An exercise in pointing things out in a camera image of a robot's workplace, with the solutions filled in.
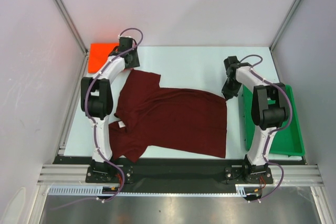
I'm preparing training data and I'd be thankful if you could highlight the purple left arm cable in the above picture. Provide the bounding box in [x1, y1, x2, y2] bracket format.
[83, 27, 144, 167]

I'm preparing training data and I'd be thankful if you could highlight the left rear aluminium post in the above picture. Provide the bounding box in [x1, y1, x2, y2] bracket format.
[53, 0, 88, 55]

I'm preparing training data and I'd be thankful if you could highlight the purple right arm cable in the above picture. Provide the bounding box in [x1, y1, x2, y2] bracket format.
[237, 55, 293, 162]

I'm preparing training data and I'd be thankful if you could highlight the white slotted cable duct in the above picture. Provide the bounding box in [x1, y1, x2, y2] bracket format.
[48, 185, 261, 197]

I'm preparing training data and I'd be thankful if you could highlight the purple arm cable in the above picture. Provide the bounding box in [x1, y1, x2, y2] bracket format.
[83, 27, 144, 167]
[237, 55, 293, 162]

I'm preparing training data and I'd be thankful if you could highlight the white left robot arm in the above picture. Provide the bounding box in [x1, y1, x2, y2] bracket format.
[80, 36, 140, 163]

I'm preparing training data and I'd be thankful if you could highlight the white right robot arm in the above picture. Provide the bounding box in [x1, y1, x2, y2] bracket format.
[222, 64, 292, 183]

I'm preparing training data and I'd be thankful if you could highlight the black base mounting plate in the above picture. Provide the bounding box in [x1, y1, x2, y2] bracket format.
[54, 156, 274, 194]

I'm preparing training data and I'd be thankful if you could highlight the green plastic tray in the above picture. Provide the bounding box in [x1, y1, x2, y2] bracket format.
[241, 84, 306, 156]

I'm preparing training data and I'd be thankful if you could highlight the folded orange t shirt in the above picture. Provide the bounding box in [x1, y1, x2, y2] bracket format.
[88, 42, 119, 74]

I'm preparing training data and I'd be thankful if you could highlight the aluminium post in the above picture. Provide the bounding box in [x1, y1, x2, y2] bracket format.
[53, 0, 88, 55]
[270, 0, 318, 51]

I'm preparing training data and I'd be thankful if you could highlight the aluminium front frame rail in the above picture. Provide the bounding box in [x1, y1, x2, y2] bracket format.
[37, 164, 324, 186]

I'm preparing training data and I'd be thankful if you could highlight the dark red t shirt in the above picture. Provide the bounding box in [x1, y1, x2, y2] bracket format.
[109, 70, 227, 163]

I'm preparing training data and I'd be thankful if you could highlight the right rear aluminium post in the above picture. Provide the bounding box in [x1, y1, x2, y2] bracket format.
[270, 0, 318, 51]

